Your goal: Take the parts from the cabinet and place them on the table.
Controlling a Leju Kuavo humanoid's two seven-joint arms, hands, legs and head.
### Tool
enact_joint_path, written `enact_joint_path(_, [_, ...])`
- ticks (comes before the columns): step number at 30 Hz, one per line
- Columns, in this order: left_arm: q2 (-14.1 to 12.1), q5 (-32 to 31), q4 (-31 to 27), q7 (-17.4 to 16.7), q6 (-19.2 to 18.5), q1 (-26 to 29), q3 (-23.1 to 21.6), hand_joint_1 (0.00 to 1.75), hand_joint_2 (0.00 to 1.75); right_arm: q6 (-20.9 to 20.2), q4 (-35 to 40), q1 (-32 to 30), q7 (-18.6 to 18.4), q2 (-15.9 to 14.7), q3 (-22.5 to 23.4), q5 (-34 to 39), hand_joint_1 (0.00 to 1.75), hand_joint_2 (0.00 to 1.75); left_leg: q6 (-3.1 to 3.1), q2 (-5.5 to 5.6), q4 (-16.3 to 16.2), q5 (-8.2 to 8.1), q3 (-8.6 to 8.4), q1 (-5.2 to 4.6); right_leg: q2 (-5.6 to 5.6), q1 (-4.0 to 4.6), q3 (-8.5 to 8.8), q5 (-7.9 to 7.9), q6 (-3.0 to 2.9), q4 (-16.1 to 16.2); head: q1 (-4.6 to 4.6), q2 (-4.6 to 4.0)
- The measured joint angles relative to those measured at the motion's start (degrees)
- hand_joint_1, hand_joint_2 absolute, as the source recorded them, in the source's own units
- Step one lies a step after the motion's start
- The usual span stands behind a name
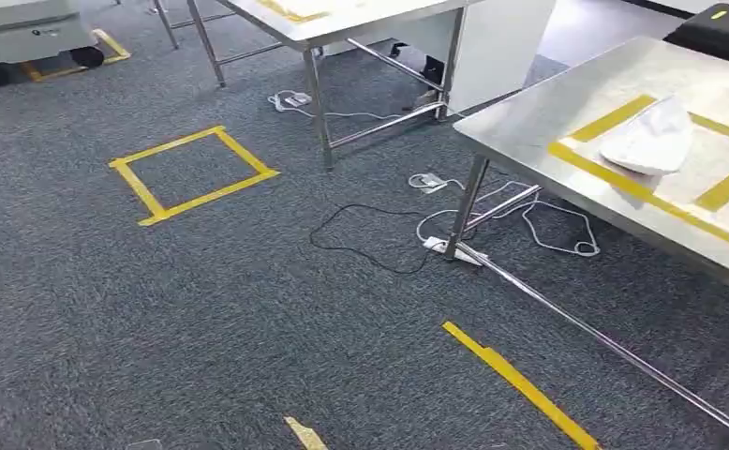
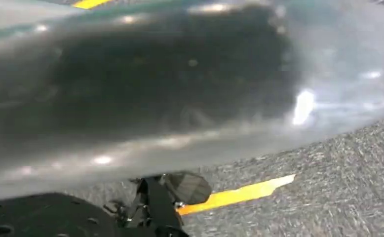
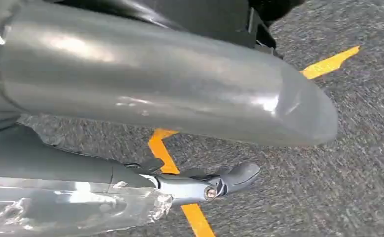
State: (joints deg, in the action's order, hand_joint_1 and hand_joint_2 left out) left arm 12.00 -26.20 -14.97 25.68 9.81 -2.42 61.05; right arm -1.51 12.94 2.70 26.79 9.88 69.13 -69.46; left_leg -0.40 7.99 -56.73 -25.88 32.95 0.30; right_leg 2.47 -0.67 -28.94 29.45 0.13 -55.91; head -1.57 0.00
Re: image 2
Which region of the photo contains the long white plastic part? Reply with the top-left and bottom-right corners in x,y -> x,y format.
0,0 -> 384,203

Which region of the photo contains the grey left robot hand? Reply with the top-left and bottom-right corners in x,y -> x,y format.
0,171 -> 213,237

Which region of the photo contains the yellow tape strip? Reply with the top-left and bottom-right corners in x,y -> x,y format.
73,0 -> 114,10
176,174 -> 296,217

